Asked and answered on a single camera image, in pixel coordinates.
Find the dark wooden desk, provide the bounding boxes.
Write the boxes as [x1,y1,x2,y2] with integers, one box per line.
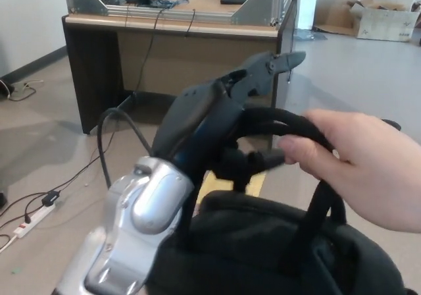
[61,0,303,151]

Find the black cable with plug end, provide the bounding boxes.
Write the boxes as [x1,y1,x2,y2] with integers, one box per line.
[282,0,302,84]

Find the person's right hand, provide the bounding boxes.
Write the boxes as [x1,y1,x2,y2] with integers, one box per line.
[279,109,421,235]

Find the black lunchbag with straps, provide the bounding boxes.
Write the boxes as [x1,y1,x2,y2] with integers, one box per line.
[144,107,412,295]

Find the aluminium profile frame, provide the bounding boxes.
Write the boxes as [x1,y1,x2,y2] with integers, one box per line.
[64,0,293,26]

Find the thin black power cable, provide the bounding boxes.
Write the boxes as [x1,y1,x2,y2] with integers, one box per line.
[54,7,165,194]

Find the open white cardboard box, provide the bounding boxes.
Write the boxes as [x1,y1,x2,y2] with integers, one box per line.
[350,0,420,41]

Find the black power adapter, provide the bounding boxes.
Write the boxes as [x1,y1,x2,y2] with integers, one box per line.
[41,191,62,207]

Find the flattened brown cardboard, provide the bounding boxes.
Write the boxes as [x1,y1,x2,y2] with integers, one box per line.
[314,1,361,38]

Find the white and brown cables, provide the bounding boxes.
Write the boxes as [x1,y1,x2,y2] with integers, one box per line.
[0,77,44,102]

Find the clear plastic wrap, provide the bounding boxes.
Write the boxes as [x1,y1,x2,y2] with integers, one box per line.
[295,28,327,42]

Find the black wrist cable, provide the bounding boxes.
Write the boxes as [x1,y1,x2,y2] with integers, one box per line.
[97,107,154,189]

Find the black cord with plug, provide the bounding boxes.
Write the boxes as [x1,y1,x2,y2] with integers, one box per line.
[0,192,45,230]

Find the yellow paper sheet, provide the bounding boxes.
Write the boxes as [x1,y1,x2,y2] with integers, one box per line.
[196,169,267,210]

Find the white power strip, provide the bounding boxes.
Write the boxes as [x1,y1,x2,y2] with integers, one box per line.
[0,204,55,253]

